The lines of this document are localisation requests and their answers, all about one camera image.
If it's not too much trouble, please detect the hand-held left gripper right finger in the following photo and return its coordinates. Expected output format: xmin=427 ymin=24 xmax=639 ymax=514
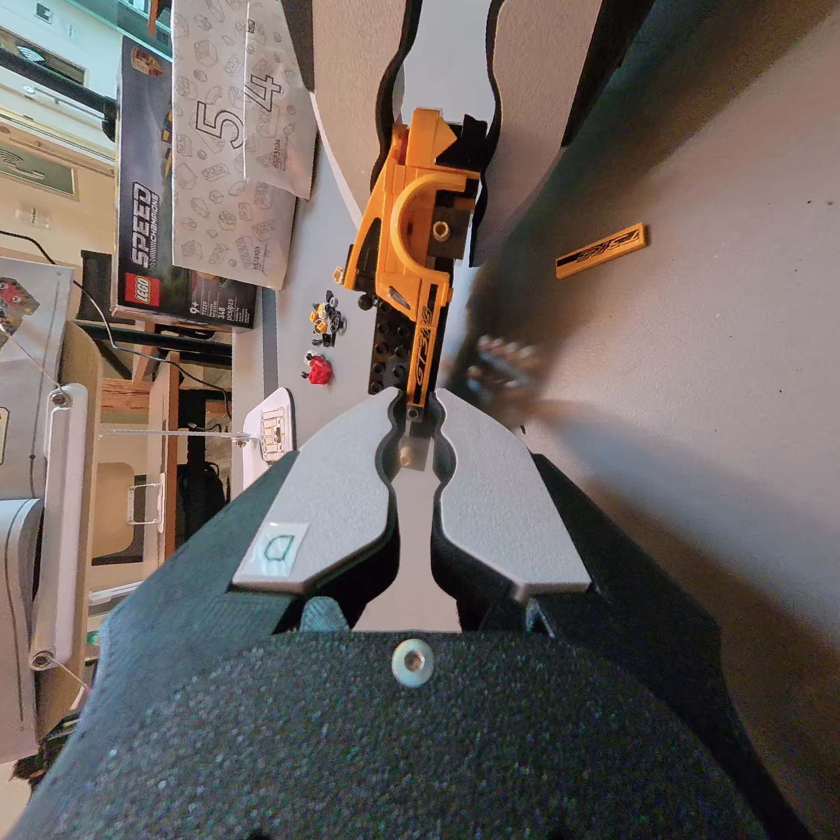
xmin=430 ymin=387 xmax=593 ymax=605

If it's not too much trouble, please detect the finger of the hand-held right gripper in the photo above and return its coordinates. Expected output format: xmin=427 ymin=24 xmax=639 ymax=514
xmin=282 ymin=0 xmax=422 ymax=196
xmin=468 ymin=0 xmax=606 ymax=268

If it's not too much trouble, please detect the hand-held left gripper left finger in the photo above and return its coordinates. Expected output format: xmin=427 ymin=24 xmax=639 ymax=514
xmin=231 ymin=386 xmax=403 ymax=598

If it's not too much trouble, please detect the yellow lego car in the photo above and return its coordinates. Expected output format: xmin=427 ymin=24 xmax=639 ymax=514
xmin=333 ymin=107 xmax=491 ymax=470

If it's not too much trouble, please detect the lego sticker sheet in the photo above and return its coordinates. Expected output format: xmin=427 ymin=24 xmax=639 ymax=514
xmin=258 ymin=406 xmax=291 ymax=462

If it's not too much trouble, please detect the long yellow lego tile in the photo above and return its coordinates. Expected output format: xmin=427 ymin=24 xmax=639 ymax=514
xmin=555 ymin=222 xmax=651 ymax=282

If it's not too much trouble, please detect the pile of small lego parts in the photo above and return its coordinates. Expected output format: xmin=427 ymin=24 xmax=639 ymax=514
xmin=306 ymin=294 xmax=350 ymax=349

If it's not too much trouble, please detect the black lego box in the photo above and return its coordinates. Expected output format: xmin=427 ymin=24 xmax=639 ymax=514
xmin=109 ymin=36 xmax=259 ymax=334

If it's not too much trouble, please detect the white paper bag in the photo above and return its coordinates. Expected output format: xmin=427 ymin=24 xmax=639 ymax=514
xmin=243 ymin=0 xmax=320 ymax=200
xmin=171 ymin=0 xmax=301 ymax=291

